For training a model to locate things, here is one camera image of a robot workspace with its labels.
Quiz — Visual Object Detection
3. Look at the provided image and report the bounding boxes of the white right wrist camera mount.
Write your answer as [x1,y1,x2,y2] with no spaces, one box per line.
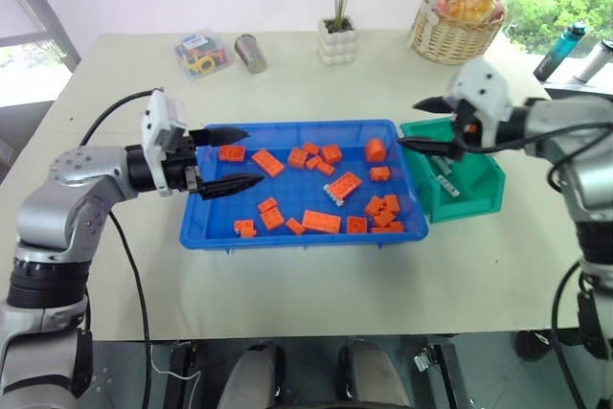
[446,57,513,149]

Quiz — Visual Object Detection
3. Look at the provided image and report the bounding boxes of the long orange toy brick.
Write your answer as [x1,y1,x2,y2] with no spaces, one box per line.
[301,209,343,235]
[370,220,406,235]
[328,171,363,199]
[251,148,286,177]

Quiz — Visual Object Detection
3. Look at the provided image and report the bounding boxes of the metal cup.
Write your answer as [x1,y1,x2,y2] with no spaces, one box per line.
[234,34,270,77]

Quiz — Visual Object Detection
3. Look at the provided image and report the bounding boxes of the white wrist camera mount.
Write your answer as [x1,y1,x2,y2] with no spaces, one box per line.
[446,57,513,149]
[141,89,189,197]

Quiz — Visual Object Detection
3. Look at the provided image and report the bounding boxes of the dark teal-capped water bottle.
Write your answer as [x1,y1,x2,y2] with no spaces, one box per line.
[532,21,590,82]

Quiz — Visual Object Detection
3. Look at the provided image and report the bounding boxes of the tall orange toy block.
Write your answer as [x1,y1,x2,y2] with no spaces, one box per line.
[364,138,388,164]

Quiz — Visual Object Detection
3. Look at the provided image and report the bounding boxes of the clear box of colourful items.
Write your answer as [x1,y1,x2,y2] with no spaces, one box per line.
[172,31,235,81]

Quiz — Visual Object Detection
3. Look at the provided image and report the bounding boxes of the blue plastic bin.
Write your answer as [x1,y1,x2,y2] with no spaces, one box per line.
[179,118,431,254]

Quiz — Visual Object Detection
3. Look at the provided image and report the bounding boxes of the wrapped orange fruit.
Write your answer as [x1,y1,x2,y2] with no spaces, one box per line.
[437,0,505,26]

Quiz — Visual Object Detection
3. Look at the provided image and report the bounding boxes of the grey white battery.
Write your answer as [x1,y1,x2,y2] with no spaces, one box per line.
[322,183,348,208]
[429,154,455,176]
[437,173,462,198]

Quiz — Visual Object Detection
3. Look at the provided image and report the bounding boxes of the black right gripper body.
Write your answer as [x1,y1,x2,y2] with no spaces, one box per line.
[450,99,484,161]

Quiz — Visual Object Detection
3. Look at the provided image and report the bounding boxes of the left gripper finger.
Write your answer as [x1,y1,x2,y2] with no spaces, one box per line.
[204,125,252,147]
[197,172,265,202]

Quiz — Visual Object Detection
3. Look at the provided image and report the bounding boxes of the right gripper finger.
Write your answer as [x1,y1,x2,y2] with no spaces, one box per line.
[398,137,464,160]
[413,96,457,116]

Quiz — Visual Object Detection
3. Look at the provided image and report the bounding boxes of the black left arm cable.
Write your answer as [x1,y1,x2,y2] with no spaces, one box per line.
[78,87,167,409]

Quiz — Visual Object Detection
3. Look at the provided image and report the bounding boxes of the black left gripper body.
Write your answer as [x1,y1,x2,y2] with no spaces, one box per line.
[161,129,208,195]

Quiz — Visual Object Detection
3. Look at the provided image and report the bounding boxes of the thin white cable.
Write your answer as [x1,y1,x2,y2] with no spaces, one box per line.
[147,345,203,382]

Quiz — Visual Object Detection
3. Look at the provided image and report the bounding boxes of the grey rounded shape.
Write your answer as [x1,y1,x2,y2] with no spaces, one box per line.
[216,340,286,409]
[336,338,414,409]

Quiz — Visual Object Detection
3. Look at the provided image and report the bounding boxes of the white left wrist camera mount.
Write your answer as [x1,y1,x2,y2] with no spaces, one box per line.
[141,89,189,197]

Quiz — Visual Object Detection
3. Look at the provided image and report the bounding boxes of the white water bottle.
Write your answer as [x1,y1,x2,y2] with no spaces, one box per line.
[572,37,613,84]

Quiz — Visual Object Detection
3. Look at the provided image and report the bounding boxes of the black caster wheel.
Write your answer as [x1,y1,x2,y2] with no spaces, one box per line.
[513,329,557,363]

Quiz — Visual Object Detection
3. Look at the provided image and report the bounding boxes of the grey window frame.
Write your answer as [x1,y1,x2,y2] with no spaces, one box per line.
[0,0,81,108]

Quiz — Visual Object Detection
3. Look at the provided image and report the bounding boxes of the woven wicker basket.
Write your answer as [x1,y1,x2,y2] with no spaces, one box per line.
[410,0,519,66]

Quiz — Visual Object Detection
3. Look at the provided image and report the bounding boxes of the green plastic bin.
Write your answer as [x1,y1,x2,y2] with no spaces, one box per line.
[398,116,508,225]

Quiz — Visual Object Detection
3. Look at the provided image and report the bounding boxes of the black table frame leg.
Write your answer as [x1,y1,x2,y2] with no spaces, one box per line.
[169,339,203,409]
[411,339,462,409]

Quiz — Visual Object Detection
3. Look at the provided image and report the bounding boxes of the white bubbled plant pot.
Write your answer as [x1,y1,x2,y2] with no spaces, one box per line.
[317,15,360,67]

